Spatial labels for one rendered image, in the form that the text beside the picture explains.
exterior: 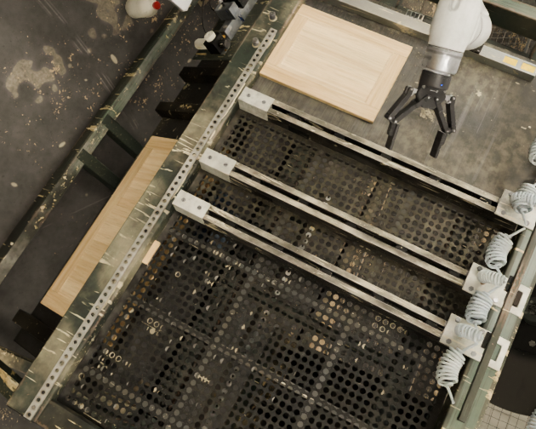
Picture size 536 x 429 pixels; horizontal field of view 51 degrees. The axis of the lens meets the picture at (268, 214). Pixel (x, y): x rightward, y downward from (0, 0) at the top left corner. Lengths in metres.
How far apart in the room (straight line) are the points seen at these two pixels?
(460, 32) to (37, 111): 1.89
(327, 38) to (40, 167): 1.40
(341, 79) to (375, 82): 0.13
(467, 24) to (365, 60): 0.90
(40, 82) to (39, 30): 0.22
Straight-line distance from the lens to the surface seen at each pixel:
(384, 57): 2.35
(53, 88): 2.78
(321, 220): 1.96
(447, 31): 1.48
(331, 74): 2.29
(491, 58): 2.41
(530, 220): 2.06
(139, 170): 2.65
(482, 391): 1.89
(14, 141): 2.72
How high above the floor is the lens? 2.49
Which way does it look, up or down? 42 degrees down
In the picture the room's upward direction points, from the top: 104 degrees clockwise
